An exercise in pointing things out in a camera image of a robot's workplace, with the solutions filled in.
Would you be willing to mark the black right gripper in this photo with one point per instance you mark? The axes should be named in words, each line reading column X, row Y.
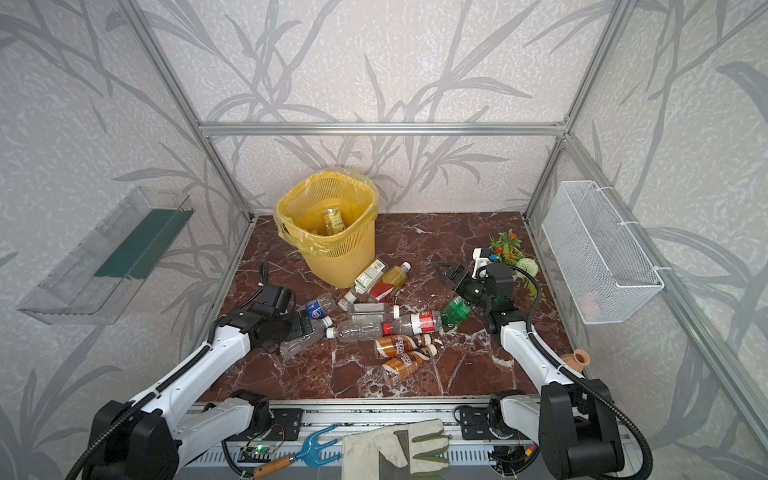
column 463, row 282

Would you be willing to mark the yellow bin liner bag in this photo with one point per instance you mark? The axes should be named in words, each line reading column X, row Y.
column 298, row 214

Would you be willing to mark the clear crushed plastic bottle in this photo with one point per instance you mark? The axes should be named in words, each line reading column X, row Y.
column 289, row 350

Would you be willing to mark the green plastic bottle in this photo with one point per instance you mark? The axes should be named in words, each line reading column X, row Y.
column 454, row 312

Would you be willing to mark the small clear grey bottle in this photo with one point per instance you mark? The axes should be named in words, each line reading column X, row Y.
column 373, row 312

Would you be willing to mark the clear bottle blue label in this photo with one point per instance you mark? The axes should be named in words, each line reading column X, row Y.
column 320, row 307

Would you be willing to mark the blue garden hand fork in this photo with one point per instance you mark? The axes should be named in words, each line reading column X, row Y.
column 311, row 453

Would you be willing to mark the white wire mesh basket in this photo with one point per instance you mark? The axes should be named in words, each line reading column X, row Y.
column 607, row 272

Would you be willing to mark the white green work glove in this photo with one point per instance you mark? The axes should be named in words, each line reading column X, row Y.
column 404, row 451

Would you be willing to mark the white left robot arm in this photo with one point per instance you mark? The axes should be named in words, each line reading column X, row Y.
column 148, row 437

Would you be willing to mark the clear bottle red label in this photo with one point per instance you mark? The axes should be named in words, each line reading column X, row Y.
column 428, row 322

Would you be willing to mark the yellow liquid bottle red label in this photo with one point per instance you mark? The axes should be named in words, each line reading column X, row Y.
column 390, row 282

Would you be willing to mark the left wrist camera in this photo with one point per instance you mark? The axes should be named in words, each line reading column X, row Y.
column 272, row 300

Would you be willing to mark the small terracotta vase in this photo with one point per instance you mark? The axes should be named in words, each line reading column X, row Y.
column 578, row 360

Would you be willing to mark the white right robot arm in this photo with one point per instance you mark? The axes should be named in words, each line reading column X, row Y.
column 574, row 421

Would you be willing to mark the green circuit board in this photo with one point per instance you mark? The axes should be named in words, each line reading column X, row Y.
column 257, row 453

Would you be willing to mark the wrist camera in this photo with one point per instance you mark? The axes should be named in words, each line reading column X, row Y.
column 272, row 300
column 482, row 257

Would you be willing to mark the clear wall shelf green mat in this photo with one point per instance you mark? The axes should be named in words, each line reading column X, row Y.
column 96, row 282

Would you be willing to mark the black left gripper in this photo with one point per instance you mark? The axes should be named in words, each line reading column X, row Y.
column 305, row 324

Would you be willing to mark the potted plant red flowers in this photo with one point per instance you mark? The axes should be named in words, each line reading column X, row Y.
column 507, row 246

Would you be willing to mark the yellow ribbed plastic bin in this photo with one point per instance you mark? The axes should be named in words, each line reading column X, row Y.
column 341, row 272

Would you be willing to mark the white green label bottle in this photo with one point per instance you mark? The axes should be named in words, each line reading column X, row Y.
column 363, row 284

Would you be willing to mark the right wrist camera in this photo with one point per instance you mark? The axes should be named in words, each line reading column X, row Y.
column 482, row 257

